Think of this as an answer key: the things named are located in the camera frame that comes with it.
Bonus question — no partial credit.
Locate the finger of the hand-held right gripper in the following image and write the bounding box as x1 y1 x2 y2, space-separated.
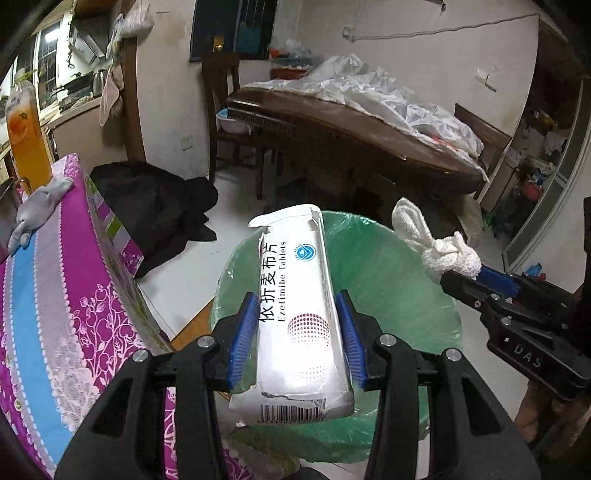
478 267 578 303
441 271 504 319

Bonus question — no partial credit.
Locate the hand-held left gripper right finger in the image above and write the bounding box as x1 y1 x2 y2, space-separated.
335 291 541 480

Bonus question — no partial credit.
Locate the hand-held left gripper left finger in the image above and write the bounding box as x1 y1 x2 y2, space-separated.
54 293 262 480

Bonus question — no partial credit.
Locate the white knotted cloth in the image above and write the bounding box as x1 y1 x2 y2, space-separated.
392 198 483 283

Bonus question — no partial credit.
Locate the white medicine box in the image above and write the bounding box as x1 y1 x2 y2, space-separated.
229 203 355 425

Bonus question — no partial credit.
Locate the trash bin with green bag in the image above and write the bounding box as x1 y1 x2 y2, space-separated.
210 210 462 464

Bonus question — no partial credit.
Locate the white knit glove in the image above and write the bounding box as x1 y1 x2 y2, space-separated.
8 178 75 254

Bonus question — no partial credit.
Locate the person's right hand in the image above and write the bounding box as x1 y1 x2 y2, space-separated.
513 382 591 464

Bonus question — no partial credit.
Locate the wooden board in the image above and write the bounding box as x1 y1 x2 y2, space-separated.
171 299 218 352

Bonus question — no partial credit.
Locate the wooden chair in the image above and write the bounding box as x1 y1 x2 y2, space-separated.
455 102 513 200
202 52 259 178

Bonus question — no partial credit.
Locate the black cloth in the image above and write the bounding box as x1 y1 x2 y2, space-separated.
90 162 219 278

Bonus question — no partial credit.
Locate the purple floral tablecloth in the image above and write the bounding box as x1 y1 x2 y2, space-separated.
0 153 250 480

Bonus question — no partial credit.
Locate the wooden dining table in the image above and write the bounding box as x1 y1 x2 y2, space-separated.
225 85 488 222

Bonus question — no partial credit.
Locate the white plastic sheet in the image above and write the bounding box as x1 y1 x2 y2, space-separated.
242 54 485 158

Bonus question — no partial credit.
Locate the hanging pink cloth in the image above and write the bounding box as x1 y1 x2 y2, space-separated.
98 69 125 126

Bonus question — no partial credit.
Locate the orange drink bottle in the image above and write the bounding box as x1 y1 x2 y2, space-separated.
6 80 54 192

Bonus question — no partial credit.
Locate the pile of plastic bags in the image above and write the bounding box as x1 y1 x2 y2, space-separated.
268 39 324 70

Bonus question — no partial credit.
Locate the dark window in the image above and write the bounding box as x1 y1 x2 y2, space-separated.
189 0 280 63

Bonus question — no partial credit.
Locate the hanging plastic bag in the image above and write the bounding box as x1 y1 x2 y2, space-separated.
106 7 155 58

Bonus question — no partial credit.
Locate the range hood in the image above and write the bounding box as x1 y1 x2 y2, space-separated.
69 18 109 61

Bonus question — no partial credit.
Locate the kitchen window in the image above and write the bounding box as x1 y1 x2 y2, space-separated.
34 23 70 86

